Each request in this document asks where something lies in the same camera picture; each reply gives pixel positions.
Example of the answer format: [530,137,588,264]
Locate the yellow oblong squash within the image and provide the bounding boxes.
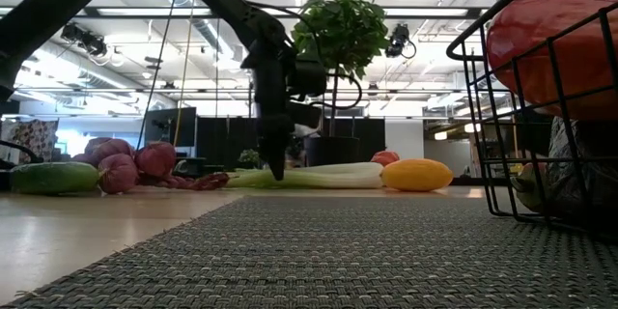
[380,157,455,193]

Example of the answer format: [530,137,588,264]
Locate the grey woven placemat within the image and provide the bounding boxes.
[0,194,618,309]

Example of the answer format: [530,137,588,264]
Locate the yellow hanging cable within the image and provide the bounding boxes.
[172,0,194,142]

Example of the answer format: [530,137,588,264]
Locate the black curved cable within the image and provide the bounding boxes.
[0,138,43,164]

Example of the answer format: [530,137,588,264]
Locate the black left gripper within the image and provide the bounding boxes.
[239,33,299,183]

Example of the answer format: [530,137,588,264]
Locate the black ceiling camera with cable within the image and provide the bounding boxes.
[384,22,417,60]

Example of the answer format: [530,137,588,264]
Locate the black monitor screen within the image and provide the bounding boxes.
[143,106,198,150]

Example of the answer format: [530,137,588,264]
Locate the green white bok choy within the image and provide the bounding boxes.
[224,161,386,190]

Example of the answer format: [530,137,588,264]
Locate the purple onion bunch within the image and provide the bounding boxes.
[71,136,231,196]

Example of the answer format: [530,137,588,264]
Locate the green potted plant black pot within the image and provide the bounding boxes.
[291,0,391,168]

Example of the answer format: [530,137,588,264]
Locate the small potted flowers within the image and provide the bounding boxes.
[239,148,262,169]

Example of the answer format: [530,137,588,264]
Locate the floral patterned cushion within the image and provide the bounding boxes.
[9,118,60,163]

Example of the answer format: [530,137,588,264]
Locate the black hanging cable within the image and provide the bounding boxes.
[136,0,180,150]

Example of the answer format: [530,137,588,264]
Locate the black partition panel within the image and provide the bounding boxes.
[322,116,387,154]
[196,116,260,168]

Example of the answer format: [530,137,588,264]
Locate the green cucumber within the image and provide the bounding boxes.
[9,160,101,196]

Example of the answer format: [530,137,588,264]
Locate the black ceiling truss device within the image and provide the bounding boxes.
[60,21,108,58]

